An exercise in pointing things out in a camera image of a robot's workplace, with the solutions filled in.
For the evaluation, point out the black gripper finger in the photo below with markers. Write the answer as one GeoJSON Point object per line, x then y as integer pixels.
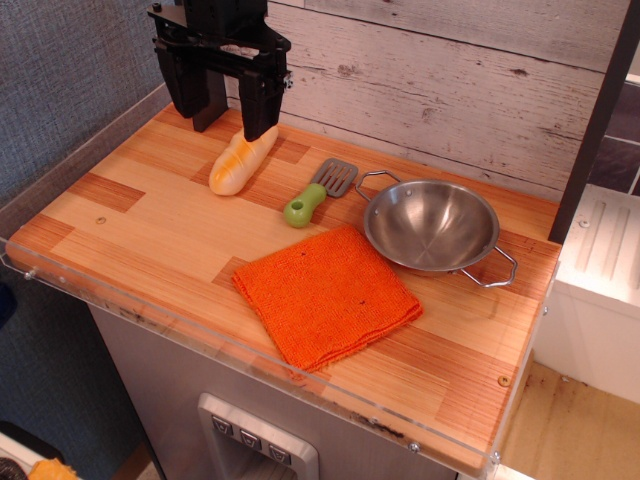
{"type": "Point", "coordinates": [185, 80]}
{"type": "Point", "coordinates": [261, 97]}

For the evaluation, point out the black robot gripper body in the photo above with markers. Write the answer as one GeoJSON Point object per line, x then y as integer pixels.
{"type": "Point", "coordinates": [227, 37]}

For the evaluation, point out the stainless steel two-handled pot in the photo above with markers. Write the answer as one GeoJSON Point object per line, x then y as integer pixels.
{"type": "Point", "coordinates": [430, 227]}

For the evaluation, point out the clear acrylic counter guard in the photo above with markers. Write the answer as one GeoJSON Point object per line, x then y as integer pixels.
{"type": "Point", "coordinates": [434, 392]}

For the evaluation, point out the toy bread loaf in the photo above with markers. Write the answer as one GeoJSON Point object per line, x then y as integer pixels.
{"type": "Point", "coordinates": [239, 161]}

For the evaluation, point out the folded orange cloth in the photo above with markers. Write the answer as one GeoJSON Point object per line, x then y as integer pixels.
{"type": "Point", "coordinates": [326, 297]}

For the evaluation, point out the grey toy fridge cabinet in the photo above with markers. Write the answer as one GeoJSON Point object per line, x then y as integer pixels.
{"type": "Point", "coordinates": [165, 373]}

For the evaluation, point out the silver dispenser button panel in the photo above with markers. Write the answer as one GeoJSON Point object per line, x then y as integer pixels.
{"type": "Point", "coordinates": [244, 446]}

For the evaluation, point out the yellow object bottom left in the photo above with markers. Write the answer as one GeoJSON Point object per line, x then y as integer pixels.
{"type": "Point", "coordinates": [51, 469]}

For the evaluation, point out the dark left shelf post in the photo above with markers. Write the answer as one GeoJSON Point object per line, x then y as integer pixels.
{"type": "Point", "coordinates": [214, 102]}

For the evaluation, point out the dark shelf post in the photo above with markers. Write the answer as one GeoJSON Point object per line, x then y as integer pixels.
{"type": "Point", "coordinates": [619, 66]}
{"type": "Point", "coordinates": [214, 102]}

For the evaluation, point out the green-handled grey toy spatula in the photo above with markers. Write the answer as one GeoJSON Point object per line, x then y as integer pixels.
{"type": "Point", "coordinates": [332, 179]}

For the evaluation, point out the dark right shelf post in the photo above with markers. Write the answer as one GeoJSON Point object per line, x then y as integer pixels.
{"type": "Point", "coordinates": [619, 66]}

